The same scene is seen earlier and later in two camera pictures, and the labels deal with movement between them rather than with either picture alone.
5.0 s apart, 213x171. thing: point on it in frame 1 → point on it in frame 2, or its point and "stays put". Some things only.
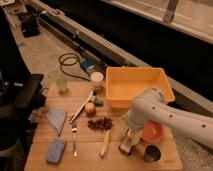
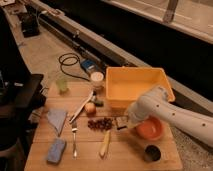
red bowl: x=152 y=131 stays put
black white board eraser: x=126 y=146 → x=122 y=122
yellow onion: x=90 y=109 stays put
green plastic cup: x=62 y=86 stays put
